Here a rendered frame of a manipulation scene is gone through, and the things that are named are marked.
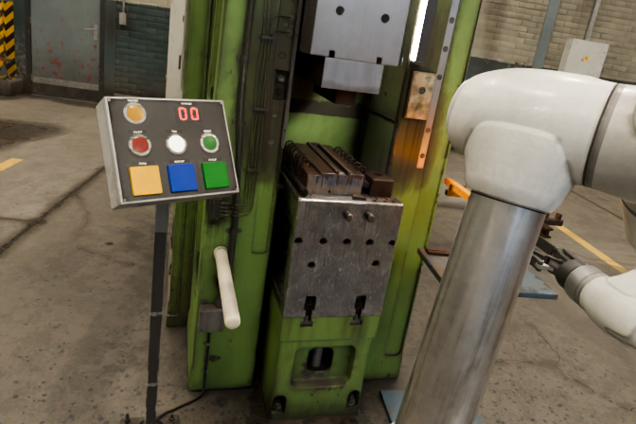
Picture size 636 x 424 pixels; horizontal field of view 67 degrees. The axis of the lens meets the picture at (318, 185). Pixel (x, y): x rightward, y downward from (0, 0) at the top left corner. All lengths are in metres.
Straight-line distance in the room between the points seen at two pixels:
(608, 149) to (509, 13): 7.64
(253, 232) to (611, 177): 1.37
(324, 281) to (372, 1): 0.94
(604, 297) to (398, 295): 1.14
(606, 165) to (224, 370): 1.74
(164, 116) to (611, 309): 1.14
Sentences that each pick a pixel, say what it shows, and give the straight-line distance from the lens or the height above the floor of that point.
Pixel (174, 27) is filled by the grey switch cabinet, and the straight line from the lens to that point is 6.98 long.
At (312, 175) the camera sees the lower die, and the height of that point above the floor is 0.98.
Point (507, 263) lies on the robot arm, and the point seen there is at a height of 1.18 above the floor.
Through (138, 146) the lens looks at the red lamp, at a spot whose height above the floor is 1.09.
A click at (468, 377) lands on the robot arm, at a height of 1.03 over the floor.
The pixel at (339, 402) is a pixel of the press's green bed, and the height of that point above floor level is 0.07.
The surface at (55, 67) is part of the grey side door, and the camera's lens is 8.18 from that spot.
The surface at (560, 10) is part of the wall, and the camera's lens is 8.61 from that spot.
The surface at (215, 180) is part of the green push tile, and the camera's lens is 1.39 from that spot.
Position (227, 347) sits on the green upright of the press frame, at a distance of 2.05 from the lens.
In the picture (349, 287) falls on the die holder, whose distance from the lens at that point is 1.78.
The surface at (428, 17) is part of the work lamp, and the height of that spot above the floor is 1.54.
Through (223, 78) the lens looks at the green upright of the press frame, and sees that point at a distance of 1.65.
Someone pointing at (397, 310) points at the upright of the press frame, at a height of 0.35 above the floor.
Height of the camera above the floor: 1.42
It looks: 17 degrees down
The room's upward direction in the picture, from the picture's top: 9 degrees clockwise
